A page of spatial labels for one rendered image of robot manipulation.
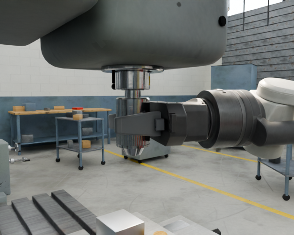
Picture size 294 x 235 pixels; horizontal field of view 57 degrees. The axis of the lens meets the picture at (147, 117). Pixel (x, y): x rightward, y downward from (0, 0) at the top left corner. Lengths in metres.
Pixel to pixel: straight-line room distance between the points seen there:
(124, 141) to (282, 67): 8.31
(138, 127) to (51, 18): 0.17
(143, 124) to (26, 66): 6.71
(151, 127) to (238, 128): 0.12
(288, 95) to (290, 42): 8.17
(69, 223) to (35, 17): 0.62
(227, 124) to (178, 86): 8.95
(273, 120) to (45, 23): 0.33
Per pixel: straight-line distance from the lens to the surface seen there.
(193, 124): 0.36
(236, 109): 0.39
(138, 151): 0.37
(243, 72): 6.35
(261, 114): 0.42
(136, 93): 0.37
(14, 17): 0.28
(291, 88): 0.45
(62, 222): 0.80
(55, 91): 7.17
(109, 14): 0.26
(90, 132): 6.89
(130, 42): 0.26
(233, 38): 9.60
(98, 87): 7.61
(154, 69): 0.35
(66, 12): 0.24
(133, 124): 0.35
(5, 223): 0.85
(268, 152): 0.48
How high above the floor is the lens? 1.28
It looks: 5 degrees down
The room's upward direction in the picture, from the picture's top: straight up
